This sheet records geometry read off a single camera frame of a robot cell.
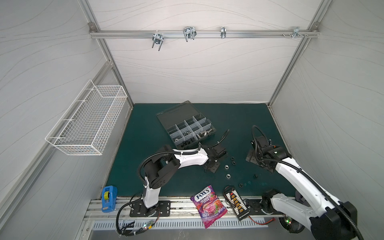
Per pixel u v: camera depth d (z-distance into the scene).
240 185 0.80
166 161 0.52
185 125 1.04
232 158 0.91
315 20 0.76
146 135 1.01
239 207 0.73
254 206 0.74
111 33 0.78
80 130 0.66
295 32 0.77
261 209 0.73
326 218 0.38
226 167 0.87
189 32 0.77
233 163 0.88
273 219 0.71
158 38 0.79
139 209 0.72
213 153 0.67
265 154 0.58
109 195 0.74
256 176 0.84
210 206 0.72
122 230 0.68
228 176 0.84
